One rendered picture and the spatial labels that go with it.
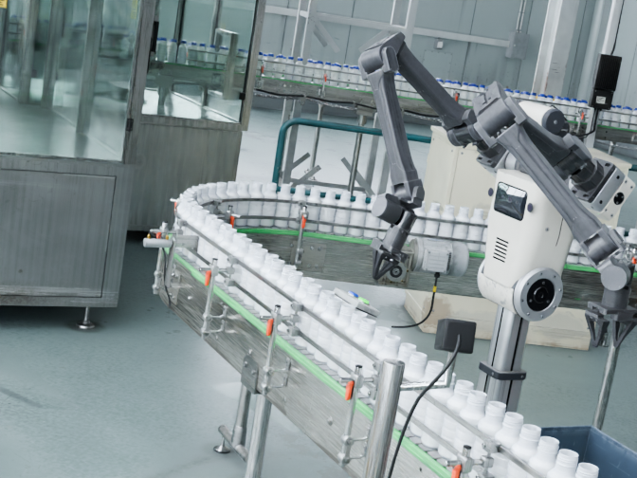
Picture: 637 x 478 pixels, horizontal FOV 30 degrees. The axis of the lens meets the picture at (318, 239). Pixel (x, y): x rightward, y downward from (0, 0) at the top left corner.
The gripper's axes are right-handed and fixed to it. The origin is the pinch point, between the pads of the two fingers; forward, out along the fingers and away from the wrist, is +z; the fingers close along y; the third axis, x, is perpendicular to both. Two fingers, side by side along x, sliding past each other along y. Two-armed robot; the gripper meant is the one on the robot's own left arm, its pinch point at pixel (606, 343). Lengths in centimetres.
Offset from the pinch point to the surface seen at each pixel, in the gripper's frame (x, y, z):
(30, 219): 369, -41, 58
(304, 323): 61, -46, 15
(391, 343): 19.8, -45.2, 7.0
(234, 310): 100, -49, 23
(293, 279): 73, -45, 6
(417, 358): 8.2, -45.5, 6.5
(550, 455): -40, -45, 9
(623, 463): 2.3, 15.6, 31.3
